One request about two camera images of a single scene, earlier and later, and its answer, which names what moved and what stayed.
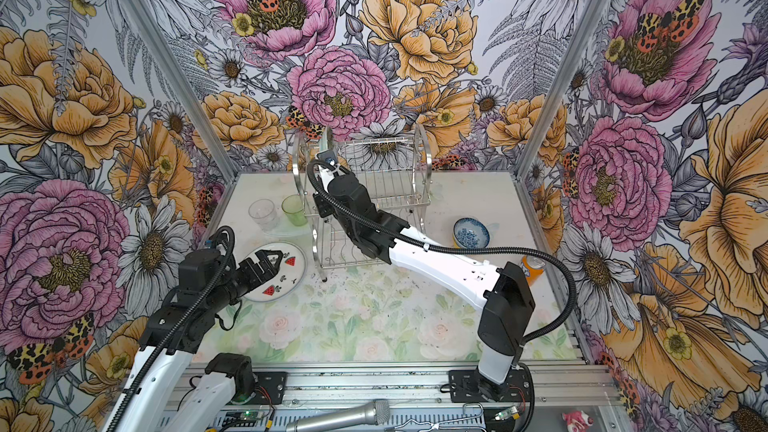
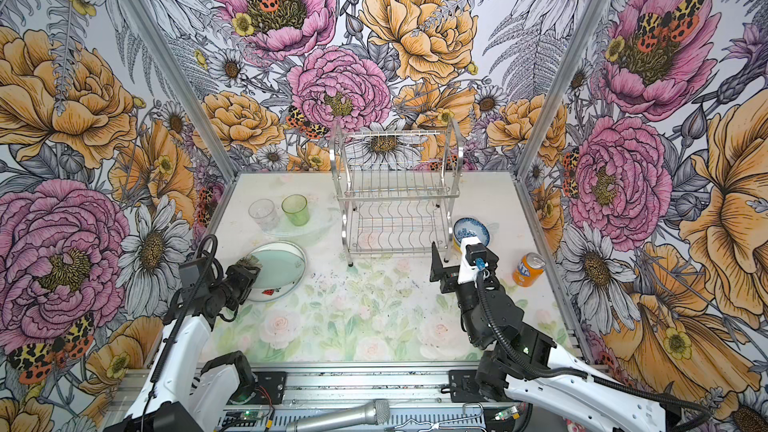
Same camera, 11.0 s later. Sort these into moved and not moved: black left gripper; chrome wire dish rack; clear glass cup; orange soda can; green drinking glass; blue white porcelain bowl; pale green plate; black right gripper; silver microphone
Moved: black right gripper; chrome wire dish rack; pale green plate
Not moved: black left gripper; orange soda can; silver microphone; green drinking glass; clear glass cup; blue white porcelain bowl
